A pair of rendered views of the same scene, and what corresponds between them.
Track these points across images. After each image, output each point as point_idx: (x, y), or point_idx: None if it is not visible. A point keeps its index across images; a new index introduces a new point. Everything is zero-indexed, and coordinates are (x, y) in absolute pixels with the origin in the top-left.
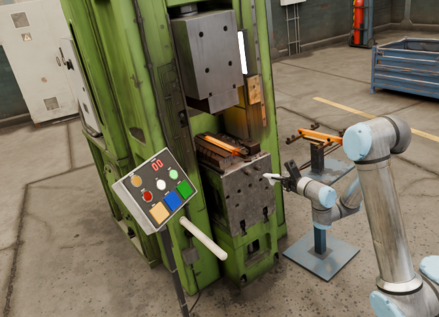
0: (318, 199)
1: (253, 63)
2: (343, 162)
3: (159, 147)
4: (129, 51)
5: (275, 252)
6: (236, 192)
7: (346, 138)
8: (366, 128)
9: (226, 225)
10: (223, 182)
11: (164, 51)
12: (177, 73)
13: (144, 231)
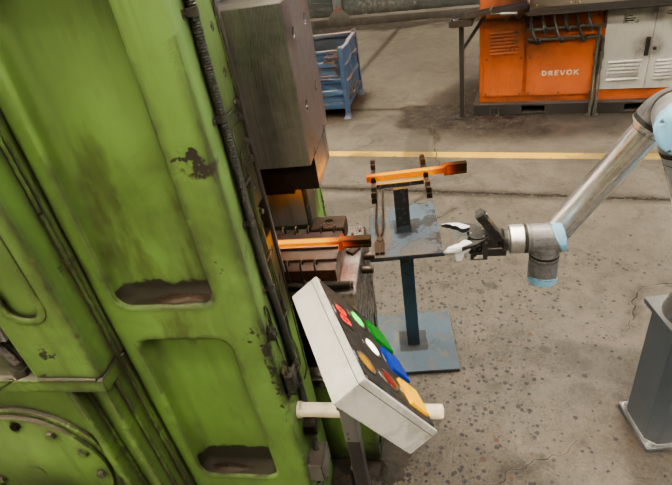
0: (556, 243)
1: None
2: (416, 204)
3: (258, 290)
4: (187, 91)
5: None
6: (363, 309)
7: (670, 128)
8: None
9: None
10: (357, 301)
11: (224, 83)
12: (243, 126)
13: (406, 449)
